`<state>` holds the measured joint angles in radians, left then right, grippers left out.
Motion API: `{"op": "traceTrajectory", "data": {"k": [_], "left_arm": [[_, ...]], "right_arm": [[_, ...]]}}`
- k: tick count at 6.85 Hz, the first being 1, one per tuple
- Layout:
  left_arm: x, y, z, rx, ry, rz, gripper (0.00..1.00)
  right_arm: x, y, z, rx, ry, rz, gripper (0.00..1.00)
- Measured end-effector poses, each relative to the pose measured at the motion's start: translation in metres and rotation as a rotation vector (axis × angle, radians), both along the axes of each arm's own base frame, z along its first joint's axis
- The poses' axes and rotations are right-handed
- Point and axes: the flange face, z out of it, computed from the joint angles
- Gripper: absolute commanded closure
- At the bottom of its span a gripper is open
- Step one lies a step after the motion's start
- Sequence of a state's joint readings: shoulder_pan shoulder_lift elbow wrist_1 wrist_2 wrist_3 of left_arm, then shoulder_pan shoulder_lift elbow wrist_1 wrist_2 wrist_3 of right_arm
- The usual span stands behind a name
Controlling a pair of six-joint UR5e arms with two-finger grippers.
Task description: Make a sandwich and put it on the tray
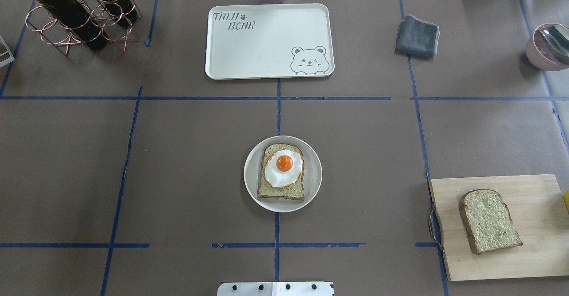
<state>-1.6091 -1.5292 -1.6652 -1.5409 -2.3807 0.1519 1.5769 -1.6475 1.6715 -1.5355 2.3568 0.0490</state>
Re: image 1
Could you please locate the yellow lemon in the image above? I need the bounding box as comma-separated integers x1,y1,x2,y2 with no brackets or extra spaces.
563,191,569,212

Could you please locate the bread slice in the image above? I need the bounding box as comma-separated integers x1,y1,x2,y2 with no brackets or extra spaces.
257,143,305,201
459,188,524,254

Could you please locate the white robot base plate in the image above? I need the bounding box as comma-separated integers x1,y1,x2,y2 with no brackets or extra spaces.
217,281,335,296

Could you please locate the dark wine bottle left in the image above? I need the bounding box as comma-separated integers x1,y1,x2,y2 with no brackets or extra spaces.
37,0,107,51

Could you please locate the metal spoon in bowl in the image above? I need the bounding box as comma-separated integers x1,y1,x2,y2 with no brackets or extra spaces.
539,24,569,64

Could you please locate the pink bowl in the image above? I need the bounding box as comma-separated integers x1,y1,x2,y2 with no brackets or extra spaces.
525,23,569,72

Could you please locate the fried egg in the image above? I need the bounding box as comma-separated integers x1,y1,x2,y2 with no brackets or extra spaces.
263,149,304,188

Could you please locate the wooden cutting board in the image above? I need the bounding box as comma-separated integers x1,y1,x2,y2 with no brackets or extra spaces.
429,174,569,281

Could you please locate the cream bear serving tray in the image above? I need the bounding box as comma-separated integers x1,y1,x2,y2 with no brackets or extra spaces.
204,3,335,80

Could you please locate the grey folded cloth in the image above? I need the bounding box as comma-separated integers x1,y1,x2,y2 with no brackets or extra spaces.
395,14,440,59

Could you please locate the white round plate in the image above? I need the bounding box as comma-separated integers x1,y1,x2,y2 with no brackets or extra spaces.
243,136,322,213

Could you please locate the copper wire bottle rack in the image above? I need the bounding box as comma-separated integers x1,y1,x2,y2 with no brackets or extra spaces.
25,0,141,56

